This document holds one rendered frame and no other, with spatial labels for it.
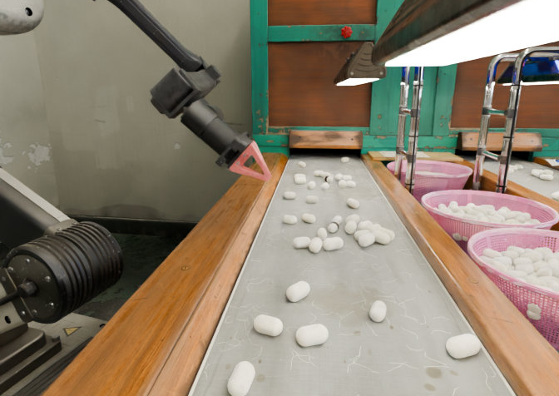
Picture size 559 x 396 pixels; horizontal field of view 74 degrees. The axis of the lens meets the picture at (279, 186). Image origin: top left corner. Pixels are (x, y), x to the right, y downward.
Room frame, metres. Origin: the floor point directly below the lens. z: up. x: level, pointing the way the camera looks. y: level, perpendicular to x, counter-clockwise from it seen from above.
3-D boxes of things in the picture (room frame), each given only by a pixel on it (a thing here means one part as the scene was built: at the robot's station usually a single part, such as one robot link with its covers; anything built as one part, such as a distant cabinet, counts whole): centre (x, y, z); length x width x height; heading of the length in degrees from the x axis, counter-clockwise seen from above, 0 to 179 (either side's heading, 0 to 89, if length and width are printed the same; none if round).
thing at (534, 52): (1.04, -0.68, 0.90); 0.20 x 0.19 x 0.45; 174
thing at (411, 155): (1.08, -0.28, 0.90); 0.20 x 0.19 x 0.45; 174
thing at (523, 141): (1.47, -0.87, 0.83); 0.30 x 0.06 x 0.07; 84
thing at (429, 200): (0.80, -0.46, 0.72); 0.27 x 0.27 x 0.10
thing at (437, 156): (1.45, -0.52, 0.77); 0.33 x 0.15 x 0.01; 84
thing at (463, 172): (1.24, -0.50, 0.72); 0.27 x 0.27 x 0.10
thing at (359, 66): (1.09, -0.21, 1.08); 0.62 x 0.08 x 0.07; 174
